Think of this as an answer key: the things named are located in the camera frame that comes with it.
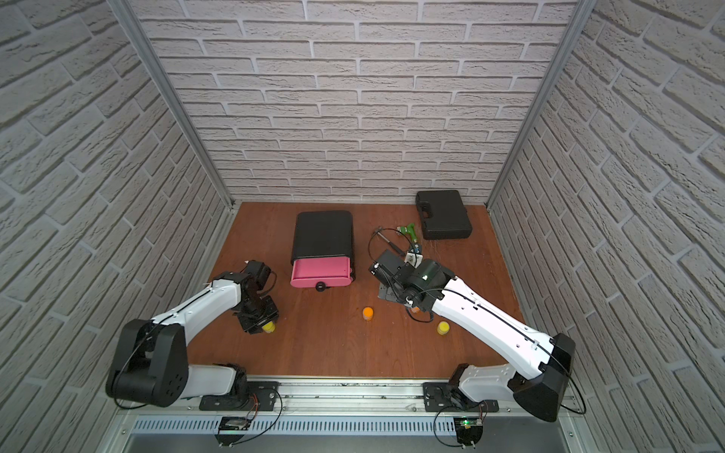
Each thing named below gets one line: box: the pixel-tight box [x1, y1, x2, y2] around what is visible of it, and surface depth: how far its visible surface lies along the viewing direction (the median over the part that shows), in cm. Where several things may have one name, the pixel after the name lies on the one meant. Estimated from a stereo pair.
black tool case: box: [415, 189, 473, 240], surface depth 116 cm
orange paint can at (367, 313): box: [362, 306, 374, 322], surface depth 89 cm
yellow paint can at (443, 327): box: [437, 320, 451, 336], surface depth 86 cm
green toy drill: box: [396, 222, 418, 243], surface depth 111 cm
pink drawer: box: [289, 256, 353, 288], surface depth 83 cm
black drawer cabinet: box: [289, 209, 356, 292], surface depth 87 cm
